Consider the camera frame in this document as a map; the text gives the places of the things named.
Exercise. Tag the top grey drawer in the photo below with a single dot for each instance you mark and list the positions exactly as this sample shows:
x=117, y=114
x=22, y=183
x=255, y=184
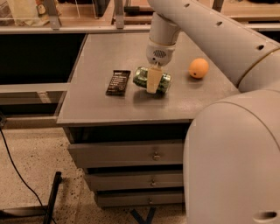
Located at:
x=121, y=154

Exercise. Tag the grey drawer cabinet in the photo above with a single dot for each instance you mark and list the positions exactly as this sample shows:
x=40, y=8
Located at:
x=89, y=116

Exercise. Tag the black snack bar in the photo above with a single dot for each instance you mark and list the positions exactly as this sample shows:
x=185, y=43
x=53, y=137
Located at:
x=118, y=83

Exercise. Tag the bottom grey drawer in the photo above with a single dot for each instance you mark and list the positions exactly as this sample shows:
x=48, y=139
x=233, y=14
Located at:
x=130, y=199

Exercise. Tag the grey drawer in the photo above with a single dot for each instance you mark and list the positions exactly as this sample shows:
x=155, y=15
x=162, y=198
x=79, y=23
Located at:
x=130, y=199
x=134, y=180
x=121, y=154

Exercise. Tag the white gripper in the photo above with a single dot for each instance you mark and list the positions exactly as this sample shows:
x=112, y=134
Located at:
x=159, y=54

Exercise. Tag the orange fruit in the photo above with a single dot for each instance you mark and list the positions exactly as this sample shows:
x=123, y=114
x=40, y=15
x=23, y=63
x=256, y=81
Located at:
x=198, y=68

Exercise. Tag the middle grey drawer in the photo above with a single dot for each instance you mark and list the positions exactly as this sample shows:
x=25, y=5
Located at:
x=134, y=180

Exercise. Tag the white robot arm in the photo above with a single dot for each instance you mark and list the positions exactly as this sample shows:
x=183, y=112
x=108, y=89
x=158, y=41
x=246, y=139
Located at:
x=231, y=161

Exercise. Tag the green soda can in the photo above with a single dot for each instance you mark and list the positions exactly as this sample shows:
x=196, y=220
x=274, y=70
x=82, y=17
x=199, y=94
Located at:
x=153, y=80

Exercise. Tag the metal shelf rail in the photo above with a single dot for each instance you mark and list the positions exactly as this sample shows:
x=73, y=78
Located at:
x=135, y=15

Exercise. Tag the black metal stand leg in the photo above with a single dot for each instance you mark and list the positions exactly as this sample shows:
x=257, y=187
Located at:
x=51, y=202

